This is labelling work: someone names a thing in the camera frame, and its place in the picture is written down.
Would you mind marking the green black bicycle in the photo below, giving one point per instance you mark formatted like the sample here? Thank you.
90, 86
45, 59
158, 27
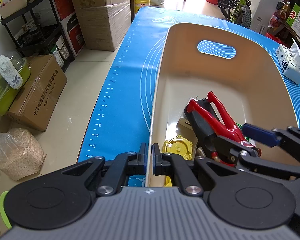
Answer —
236, 11

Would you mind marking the green white product box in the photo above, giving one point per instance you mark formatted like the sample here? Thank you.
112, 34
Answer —
294, 19

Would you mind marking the white blue tissue box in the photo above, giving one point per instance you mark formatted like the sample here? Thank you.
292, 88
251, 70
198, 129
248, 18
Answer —
289, 60

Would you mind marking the brown cardboard box with text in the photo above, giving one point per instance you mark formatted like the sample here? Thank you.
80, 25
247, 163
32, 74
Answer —
35, 102

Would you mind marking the yellow round lid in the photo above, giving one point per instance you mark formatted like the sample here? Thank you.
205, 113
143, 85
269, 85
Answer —
179, 145

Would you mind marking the beige plastic storage bin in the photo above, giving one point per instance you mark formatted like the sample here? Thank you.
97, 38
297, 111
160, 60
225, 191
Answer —
243, 73

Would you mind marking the rolled white towel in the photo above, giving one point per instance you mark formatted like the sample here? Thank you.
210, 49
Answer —
9, 73

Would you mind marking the red hero action figure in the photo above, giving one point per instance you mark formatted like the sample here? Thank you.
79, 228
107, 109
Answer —
222, 122

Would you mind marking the green plastic container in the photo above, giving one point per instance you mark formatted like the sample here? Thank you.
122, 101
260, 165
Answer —
8, 92

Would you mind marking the black metal shelf rack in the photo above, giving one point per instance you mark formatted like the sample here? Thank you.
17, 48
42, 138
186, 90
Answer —
36, 30

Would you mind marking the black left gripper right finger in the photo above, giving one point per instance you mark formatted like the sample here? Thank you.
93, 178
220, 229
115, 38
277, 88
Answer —
239, 198

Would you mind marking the green round stool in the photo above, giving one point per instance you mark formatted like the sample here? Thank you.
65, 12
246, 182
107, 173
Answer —
2, 211

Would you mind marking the red white appliance box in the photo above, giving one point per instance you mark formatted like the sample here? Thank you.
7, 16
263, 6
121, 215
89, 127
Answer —
70, 25

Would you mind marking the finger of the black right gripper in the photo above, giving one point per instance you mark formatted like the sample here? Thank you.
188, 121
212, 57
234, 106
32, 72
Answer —
247, 156
288, 140

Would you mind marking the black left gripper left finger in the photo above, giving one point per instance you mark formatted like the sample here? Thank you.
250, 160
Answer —
59, 198

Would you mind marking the large wrapped cardboard box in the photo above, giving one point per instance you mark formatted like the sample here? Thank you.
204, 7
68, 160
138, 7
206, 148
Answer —
103, 23

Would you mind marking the white freezer cabinet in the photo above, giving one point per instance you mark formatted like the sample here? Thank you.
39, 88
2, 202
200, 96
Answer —
261, 12

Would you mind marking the clear bag of grain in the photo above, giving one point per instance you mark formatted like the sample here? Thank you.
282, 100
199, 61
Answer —
21, 155

